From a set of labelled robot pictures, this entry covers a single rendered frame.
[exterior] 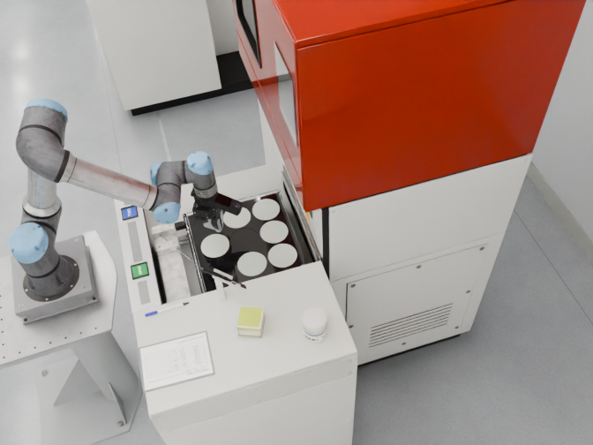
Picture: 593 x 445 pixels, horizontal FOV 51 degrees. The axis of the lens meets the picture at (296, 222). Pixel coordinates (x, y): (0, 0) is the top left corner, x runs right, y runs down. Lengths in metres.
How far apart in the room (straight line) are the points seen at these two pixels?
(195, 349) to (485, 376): 1.50
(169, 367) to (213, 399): 0.16
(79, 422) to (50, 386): 0.24
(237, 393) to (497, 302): 1.67
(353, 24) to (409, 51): 0.17
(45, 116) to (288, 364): 0.98
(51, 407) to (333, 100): 2.04
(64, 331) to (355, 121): 1.21
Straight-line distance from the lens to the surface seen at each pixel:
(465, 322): 2.88
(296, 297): 1.97
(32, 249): 2.09
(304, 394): 2.01
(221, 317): 1.95
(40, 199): 2.11
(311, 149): 1.64
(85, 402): 3.03
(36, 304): 2.25
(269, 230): 2.21
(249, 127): 3.90
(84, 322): 2.24
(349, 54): 1.49
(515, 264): 3.33
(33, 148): 1.81
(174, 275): 2.17
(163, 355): 1.93
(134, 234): 2.22
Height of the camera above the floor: 2.64
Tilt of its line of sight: 52 degrees down
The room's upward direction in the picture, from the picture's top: 4 degrees counter-clockwise
